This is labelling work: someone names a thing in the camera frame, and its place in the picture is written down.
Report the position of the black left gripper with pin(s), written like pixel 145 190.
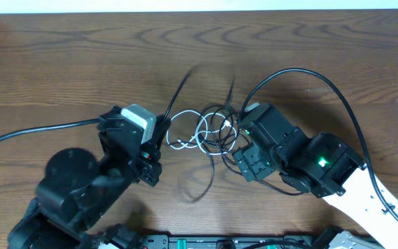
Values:
pixel 149 163

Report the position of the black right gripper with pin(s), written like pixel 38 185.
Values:
pixel 249 162

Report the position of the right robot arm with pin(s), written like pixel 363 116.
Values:
pixel 322 165

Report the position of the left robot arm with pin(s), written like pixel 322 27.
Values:
pixel 78 189

